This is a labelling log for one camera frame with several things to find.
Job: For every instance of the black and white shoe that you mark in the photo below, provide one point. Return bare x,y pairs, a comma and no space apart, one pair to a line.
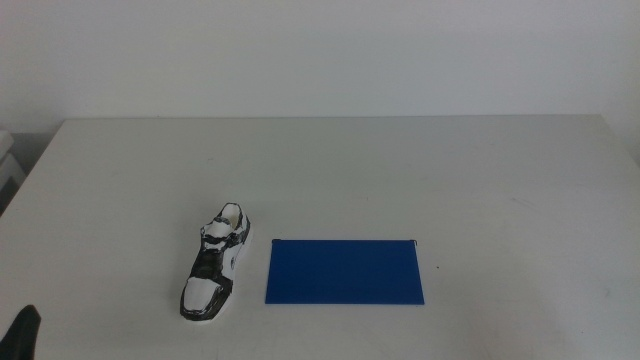
205,295

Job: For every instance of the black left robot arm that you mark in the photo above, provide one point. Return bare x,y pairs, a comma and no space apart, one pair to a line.
20,335

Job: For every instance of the blue rectangular mat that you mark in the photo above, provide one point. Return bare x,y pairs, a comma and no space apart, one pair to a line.
345,272

